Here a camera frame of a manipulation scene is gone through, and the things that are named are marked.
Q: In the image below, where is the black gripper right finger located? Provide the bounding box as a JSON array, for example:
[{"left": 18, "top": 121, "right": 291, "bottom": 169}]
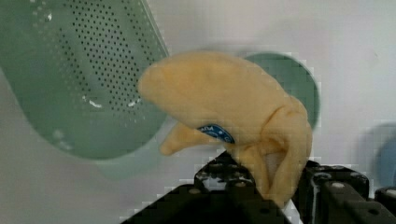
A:
[{"left": 292, "top": 161, "right": 396, "bottom": 224}]

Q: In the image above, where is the yellow plush peeled banana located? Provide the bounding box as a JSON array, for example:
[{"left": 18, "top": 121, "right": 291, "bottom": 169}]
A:
[{"left": 138, "top": 51, "right": 312, "bottom": 207}]

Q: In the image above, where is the green round lid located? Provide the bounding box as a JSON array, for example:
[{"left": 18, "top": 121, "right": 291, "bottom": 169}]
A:
[{"left": 246, "top": 52, "right": 320, "bottom": 129}]

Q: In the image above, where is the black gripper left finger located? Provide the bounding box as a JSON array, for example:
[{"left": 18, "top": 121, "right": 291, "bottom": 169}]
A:
[{"left": 121, "top": 152, "right": 291, "bottom": 224}]

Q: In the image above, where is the blue bowl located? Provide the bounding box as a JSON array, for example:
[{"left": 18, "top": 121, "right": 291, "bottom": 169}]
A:
[{"left": 373, "top": 123, "right": 396, "bottom": 187}]

